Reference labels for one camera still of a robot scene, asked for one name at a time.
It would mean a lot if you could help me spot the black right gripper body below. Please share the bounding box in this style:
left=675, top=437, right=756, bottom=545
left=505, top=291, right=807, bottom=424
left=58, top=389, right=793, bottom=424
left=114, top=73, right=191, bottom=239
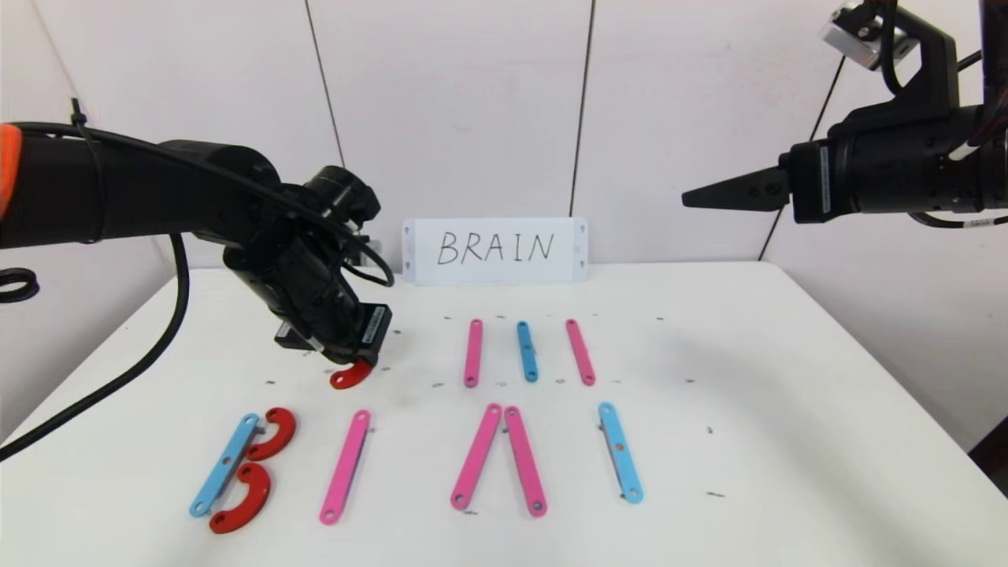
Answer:
left=788, top=125, right=939, bottom=224

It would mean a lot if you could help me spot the long pink bar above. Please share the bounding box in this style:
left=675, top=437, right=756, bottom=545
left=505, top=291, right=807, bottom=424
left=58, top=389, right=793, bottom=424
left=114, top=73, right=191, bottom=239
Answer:
left=463, top=319, right=484, bottom=388
left=504, top=406, right=548, bottom=517
left=450, top=403, right=503, bottom=510
left=319, top=409, right=372, bottom=525

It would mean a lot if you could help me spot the small red curved piece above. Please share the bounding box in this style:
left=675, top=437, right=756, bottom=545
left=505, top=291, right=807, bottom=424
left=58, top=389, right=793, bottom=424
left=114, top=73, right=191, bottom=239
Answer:
left=329, top=358, right=373, bottom=391

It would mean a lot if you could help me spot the white BRAIN sign card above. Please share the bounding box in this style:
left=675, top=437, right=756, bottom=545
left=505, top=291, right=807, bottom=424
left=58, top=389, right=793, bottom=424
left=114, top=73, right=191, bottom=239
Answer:
left=402, top=218, right=589, bottom=286

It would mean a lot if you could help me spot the short pink bar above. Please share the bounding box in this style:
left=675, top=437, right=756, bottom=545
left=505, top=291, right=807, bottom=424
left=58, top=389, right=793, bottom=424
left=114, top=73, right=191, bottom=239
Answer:
left=565, top=319, right=597, bottom=387

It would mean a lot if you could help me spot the short dark blue bar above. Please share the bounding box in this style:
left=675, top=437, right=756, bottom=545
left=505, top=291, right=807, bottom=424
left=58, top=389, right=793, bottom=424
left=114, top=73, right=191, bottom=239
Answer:
left=517, top=321, right=539, bottom=384

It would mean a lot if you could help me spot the long light blue bar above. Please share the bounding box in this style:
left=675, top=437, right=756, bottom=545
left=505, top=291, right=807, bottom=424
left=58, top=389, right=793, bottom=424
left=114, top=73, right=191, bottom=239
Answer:
left=189, top=413, right=261, bottom=518
left=598, top=402, right=644, bottom=505

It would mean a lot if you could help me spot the large red curved piece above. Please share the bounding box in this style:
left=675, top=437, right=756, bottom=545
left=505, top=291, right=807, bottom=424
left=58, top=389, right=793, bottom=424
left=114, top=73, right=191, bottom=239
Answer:
left=209, top=462, right=272, bottom=535
left=246, top=407, right=298, bottom=462

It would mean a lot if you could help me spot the black right camera cable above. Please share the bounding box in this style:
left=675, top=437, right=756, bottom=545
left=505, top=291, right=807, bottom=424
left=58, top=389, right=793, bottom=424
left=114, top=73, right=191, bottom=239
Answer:
left=878, top=0, right=906, bottom=95

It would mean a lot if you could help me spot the black cable with white label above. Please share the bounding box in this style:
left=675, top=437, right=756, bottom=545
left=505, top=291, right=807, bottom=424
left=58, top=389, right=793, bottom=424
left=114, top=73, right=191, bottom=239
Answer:
left=906, top=211, right=1008, bottom=229

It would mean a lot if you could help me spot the black right camera bracket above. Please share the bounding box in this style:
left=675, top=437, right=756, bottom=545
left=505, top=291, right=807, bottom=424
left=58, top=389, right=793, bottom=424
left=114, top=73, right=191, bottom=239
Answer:
left=835, top=4, right=960, bottom=131

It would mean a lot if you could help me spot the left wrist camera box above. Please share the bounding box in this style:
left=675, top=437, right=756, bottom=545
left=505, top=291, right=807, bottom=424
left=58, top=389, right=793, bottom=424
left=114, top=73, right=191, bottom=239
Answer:
left=276, top=321, right=316, bottom=351

